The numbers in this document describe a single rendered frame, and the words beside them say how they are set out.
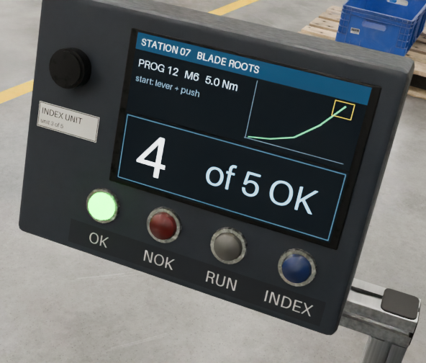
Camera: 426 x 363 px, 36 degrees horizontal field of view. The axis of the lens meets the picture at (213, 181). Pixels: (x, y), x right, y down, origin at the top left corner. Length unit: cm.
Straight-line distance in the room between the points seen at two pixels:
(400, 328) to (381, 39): 330
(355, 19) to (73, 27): 335
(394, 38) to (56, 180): 334
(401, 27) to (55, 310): 249
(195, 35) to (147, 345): 153
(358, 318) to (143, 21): 29
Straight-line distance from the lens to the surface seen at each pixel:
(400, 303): 54
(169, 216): 46
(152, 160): 46
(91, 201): 49
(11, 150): 277
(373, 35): 379
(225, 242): 45
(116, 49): 46
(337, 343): 202
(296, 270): 44
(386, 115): 42
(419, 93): 373
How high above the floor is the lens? 140
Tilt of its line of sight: 32 degrees down
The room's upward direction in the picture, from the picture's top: 7 degrees clockwise
